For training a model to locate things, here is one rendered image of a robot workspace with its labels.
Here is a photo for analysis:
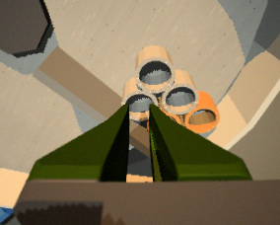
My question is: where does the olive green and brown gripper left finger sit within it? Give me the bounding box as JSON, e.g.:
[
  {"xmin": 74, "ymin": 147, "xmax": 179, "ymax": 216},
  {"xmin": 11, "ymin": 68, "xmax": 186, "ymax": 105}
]
[{"xmin": 26, "ymin": 105, "xmax": 129, "ymax": 182}]

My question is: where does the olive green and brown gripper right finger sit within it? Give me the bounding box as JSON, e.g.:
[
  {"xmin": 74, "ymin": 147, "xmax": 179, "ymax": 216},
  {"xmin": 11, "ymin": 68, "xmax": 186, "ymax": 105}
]
[{"xmin": 149, "ymin": 104, "xmax": 253, "ymax": 182}]

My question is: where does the tan hollow cylinder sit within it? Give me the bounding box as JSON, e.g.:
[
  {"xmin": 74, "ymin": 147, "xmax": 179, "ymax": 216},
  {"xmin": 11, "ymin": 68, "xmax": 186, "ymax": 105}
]
[
  {"xmin": 121, "ymin": 77, "xmax": 159, "ymax": 121},
  {"xmin": 135, "ymin": 45, "xmax": 175, "ymax": 94},
  {"xmin": 161, "ymin": 70, "xmax": 199, "ymax": 114}
]

